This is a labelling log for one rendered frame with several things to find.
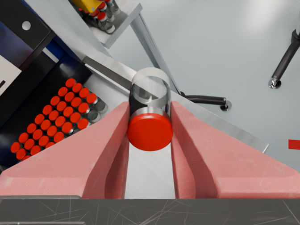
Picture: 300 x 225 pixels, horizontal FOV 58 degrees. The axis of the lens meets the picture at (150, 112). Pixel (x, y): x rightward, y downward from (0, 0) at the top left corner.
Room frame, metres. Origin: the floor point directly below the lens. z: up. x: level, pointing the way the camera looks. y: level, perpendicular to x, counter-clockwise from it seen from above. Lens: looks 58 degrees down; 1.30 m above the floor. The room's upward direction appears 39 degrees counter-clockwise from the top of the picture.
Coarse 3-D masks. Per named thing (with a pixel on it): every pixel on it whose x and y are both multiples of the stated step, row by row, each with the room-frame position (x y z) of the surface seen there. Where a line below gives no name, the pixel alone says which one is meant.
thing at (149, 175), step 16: (96, 80) 0.41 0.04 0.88; (112, 80) 0.35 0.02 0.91; (112, 96) 0.34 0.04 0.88; (128, 96) 0.32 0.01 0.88; (144, 160) 0.19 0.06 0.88; (160, 160) 0.18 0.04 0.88; (128, 176) 0.19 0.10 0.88; (144, 176) 0.17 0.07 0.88; (160, 176) 0.15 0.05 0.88; (128, 192) 0.17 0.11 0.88; (144, 192) 0.15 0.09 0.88; (160, 192) 0.13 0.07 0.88
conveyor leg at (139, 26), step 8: (136, 16) 0.67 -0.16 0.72; (136, 24) 0.67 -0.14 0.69; (144, 24) 0.67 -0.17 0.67; (136, 32) 0.68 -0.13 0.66; (144, 32) 0.67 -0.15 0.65; (144, 40) 0.67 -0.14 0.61; (152, 40) 0.67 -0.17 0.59; (144, 48) 0.69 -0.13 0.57; (152, 48) 0.67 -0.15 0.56; (152, 56) 0.67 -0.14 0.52; (160, 56) 0.67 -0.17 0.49; (160, 64) 0.67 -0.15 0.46; (168, 72) 0.67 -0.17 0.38; (176, 88) 0.67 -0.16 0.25
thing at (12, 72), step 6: (0, 60) 0.43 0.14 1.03; (6, 60) 0.43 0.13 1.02; (0, 66) 0.43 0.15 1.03; (6, 66) 0.43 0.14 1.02; (12, 66) 0.43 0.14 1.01; (0, 72) 0.43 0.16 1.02; (6, 72) 0.43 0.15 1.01; (12, 72) 0.43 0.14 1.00; (18, 72) 0.43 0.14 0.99; (0, 78) 0.43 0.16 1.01; (6, 78) 0.43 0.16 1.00; (12, 78) 0.43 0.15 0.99; (6, 84) 0.42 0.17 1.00; (0, 90) 0.42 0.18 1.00
